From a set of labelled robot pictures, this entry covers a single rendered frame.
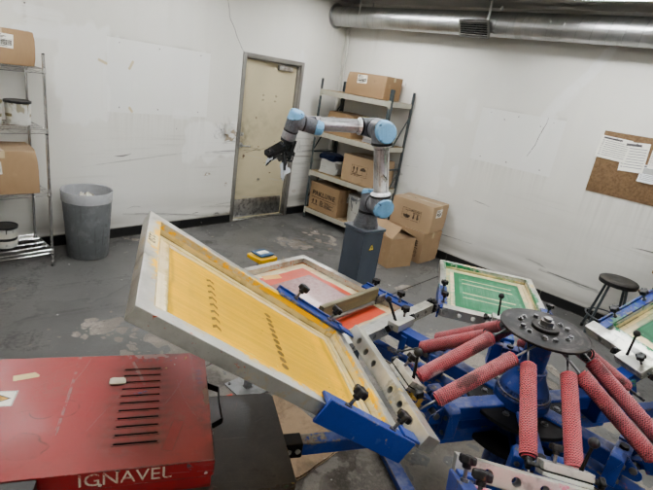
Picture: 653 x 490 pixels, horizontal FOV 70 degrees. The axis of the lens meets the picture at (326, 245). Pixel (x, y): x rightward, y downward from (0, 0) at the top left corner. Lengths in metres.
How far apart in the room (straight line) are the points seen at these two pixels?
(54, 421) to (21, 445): 0.09
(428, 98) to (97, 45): 3.77
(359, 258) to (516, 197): 3.32
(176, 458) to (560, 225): 4.99
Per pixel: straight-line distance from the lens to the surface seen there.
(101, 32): 5.28
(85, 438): 1.35
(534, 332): 1.75
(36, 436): 1.39
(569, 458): 1.59
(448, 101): 6.22
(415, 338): 2.04
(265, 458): 1.50
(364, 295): 2.29
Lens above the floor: 2.00
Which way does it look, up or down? 19 degrees down
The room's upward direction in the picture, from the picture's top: 9 degrees clockwise
